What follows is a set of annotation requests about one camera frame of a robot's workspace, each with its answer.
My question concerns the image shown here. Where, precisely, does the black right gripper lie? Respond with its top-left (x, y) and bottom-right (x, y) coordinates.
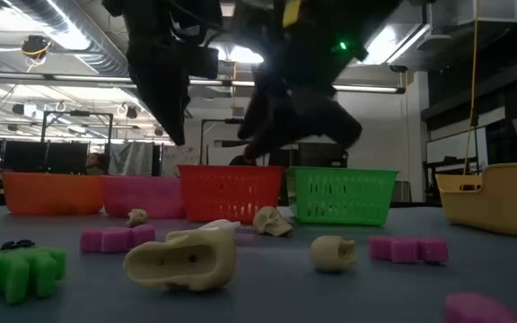
top-left (238, 84), bottom-right (363, 158)

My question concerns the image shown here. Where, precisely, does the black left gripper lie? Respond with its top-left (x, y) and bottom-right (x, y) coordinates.
top-left (126, 26), bottom-right (219, 145)

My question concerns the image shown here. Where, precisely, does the cream plastic skull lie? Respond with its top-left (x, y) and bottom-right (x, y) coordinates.
top-left (122, 227), bottom-right (237, 292)
top-left (252, 205), bottom-right (294, 238)
top-left (126, 208), bottom-right (150, 228)
top-left (310, 235), bottom-right (358, 274)

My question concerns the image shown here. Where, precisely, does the pink skeleton figure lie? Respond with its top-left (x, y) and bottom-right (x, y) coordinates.
top-left (79, 223), bottom-right (156, 255)
top-left (368, 235), bottom-right (450, 265)
top-left (444, 292), bottom-right (517, 323)

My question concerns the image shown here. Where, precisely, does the whiteboard with notes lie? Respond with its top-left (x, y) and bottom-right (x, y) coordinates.
top-left (161, 144), bottom-right (199, 178)

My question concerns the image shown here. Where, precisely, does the grey cloth cover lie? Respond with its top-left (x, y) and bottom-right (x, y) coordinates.
top-left (109, 142), bottom-right (155, 178)

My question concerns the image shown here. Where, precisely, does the black cabinet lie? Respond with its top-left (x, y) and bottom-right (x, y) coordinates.
top-left (280, 143), bottom-right (350, 170)

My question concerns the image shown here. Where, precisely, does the red slotted plastic basket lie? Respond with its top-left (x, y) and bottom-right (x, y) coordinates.
top-left (177, 164), bottom-right (285, 224)

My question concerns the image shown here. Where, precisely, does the pink plastic bin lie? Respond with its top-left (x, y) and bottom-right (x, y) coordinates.
top-left (101, 175), bottom-right (187, 220)

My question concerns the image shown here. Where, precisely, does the green slotted plastic basket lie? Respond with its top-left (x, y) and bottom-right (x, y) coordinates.
top-left (286, 166), bottom-right (399, 227)

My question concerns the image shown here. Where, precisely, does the long ceiling light fixture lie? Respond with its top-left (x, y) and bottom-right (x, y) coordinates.
top-left (188, 79), bottom-right (407, 94)

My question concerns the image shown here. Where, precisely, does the row of black monitors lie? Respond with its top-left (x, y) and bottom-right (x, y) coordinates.
top-left (2, 140), bottom-right (90, 175)

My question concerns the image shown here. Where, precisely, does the orange plastic bin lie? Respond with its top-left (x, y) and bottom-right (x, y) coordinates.
top-left (1, 172), bottom-right (106, 215)

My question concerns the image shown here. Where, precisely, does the grey box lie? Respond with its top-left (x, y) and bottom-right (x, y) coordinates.
top-left (396, 179), bottom-right (413, 204)

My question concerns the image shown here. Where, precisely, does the black desk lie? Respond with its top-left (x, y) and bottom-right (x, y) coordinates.
top-left (422, 156), bottom-right (469, 204)

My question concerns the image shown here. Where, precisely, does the green skeleton figure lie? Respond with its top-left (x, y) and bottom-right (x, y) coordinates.
top-left (0, 239), bottom-right (67, 305)

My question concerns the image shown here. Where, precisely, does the yellow plastic bin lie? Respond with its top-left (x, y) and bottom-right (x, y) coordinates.
top-left (434, 162), bottom-right (517, 238)

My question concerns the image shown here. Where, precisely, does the black gantry frame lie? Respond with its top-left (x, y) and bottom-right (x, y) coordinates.
top-left (198, 118), bottom-right (246, 167)
top-left (39, 109), bottom-right (115, 177)

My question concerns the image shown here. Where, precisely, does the long silver air duct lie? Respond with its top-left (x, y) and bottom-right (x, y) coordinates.
top-left (6, 0), bottom-right (129, 68)

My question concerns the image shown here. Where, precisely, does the wrist camera with yellow tag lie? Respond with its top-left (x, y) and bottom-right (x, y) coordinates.
top-left (283, 0), bottom-right (303, 28)

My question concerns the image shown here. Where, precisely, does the black ceiling cable reel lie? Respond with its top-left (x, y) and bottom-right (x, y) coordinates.
top-left (20, 34), bottom-right (52, 60)

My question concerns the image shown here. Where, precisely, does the white wall board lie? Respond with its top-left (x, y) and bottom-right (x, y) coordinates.
top-left (425, 127), bottom-right (489, 165)

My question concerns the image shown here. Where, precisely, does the yellow hanging cord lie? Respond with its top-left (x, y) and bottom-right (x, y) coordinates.
top-left (463, 20), bottom-right (480, 177)

